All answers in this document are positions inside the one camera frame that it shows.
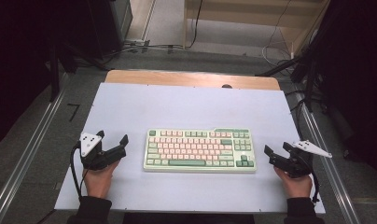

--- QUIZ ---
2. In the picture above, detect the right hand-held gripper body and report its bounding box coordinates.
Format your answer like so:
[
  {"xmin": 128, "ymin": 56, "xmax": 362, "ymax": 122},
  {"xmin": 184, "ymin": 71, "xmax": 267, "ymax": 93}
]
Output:
[{"xmin": 269, "ymin": 140, "xmax": 333, "ymax": 179}]

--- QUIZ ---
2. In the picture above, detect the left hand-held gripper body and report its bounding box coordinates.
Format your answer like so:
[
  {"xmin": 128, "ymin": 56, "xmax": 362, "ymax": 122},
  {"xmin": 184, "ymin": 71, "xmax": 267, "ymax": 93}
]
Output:
[{"xmin": 79, "ymin": 132, "xmax": 117, "ymax": 172}]

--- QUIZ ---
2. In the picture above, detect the green and pink keyboard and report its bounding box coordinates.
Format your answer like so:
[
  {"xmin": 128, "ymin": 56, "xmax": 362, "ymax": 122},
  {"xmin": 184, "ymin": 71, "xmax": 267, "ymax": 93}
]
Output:
[{"xmin": 143, "ymin": 127, "xmax": 258, "ymax": 174}]

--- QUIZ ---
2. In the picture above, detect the person's right hand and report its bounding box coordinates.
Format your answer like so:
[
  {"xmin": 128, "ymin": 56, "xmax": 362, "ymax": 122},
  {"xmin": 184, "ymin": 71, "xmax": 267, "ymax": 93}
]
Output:
[{"xmin": 273, "ymin": 167, "xmax": 314, "ymax": 200}]

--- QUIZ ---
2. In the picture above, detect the person's left hand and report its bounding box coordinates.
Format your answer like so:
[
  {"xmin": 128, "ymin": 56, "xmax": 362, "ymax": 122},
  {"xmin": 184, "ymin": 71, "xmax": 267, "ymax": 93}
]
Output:
[{"xmin": 82, "ymin": 161, "xmax": 119, "ymax": 200}]

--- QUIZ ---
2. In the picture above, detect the black tripod stand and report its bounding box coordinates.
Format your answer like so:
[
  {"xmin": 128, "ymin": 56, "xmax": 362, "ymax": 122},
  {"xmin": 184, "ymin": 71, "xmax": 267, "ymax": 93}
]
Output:
[{"xmin": 255, "ymin": 54, "xmax": 322, "ymax": 113}]

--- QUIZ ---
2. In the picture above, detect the black metal stand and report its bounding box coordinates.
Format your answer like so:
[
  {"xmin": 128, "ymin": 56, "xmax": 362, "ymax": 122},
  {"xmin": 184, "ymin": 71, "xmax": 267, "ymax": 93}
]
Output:
[{"xmin": 49, "ymin": 46, "xmax": 62, "ymax": 103}]

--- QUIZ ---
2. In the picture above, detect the white board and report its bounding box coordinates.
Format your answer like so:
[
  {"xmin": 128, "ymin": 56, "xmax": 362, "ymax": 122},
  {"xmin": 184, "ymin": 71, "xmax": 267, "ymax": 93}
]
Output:
[{"xmin": 54, "ymin": 82, "xmax": 327, "ymax": 216}]

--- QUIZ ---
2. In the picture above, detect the wooden table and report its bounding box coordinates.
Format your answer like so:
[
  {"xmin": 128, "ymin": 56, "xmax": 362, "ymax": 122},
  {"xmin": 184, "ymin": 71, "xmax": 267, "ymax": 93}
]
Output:
[{"xmin": 105, "ymin": 69, "xmax": 282, "ymax": 91}]

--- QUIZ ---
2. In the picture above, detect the dark curtain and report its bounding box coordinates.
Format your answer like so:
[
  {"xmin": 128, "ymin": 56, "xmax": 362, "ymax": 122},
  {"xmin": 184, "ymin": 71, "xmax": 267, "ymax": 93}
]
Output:
[
  {"xmin": 314, "ymin": 0, "xmax": 377, "ymax": 188},
  {"xmin": 0, "ymin": 0, "xmax": 96, "ymax": 148}
]

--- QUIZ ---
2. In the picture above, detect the black cabinet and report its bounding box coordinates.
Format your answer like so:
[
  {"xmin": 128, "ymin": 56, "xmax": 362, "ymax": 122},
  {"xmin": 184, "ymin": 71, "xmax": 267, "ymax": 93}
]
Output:
[{"xmin": 87, "ymin": 0, "xmax": 133, "ymax": 60}]

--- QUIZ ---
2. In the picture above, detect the wooden shelf unit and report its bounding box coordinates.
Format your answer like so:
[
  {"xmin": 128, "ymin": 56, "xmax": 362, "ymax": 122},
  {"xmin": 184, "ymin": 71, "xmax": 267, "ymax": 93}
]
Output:
[{"xmin": 182, "ymin": 0, "xmax": 330, "ymax": 59}]

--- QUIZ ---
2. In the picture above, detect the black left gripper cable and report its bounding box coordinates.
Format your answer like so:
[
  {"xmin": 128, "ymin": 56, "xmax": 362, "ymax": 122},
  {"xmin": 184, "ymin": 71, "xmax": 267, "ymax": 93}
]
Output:
[{"xmin": 69, "ymin": 143, "xmax": 89, "ymax": 202}]

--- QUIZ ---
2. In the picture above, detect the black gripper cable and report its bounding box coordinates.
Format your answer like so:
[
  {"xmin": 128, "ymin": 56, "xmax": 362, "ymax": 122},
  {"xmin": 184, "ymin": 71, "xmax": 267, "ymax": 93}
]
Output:
[
  {"xmin": 309, "ymin": 169, "xmax": 321, "ymax": 203},
  {"xmin": 69, "ymin": 143, "xmax": 89, "ymax": 202}
]

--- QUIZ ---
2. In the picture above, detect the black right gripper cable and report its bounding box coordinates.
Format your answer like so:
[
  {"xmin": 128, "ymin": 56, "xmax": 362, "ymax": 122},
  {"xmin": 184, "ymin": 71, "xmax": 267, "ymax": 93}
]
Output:
[{"xmin": 309, "ymin": 169, "xmax": 321, "ymax": 203}]

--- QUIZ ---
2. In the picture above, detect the aluminium floor rail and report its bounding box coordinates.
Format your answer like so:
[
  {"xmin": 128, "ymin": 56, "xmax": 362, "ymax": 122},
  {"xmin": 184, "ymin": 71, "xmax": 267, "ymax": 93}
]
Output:
[
  {"xmin": 293, "ymin": 92, "xmax": 363, "ymax": 224},
  {"xmin": 0, "ymin": 88, "xmax": 68, "ymax": 224}
]

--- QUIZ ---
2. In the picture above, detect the white cable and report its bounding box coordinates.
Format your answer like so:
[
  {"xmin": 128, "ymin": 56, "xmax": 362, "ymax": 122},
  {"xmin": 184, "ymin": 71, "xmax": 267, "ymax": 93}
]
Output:
[{"xmin": 260, "ymin": 0, "xmax": 294, "ymax": 68}]

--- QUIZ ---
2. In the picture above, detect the black floor cable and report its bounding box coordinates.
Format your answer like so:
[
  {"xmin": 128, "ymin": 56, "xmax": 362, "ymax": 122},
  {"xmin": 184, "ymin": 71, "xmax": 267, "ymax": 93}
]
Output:
[{"xmin": 96, "ymin": 39, "xmax": 190, "ymax": 64}]

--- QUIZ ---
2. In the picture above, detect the black hanging cable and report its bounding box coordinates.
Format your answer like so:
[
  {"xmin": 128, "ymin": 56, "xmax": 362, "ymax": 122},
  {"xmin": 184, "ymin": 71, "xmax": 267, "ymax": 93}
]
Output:
[{"xmin": 188, "ymin": 0, "xmax": 204, "ymax": 49}]

